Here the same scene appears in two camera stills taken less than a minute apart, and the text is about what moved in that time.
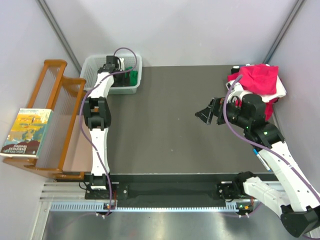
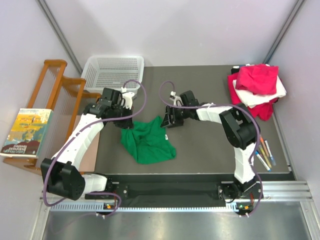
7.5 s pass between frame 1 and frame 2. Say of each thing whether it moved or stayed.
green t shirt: moved
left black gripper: moved
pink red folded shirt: stayed
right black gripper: moved
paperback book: stayed
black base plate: stayed
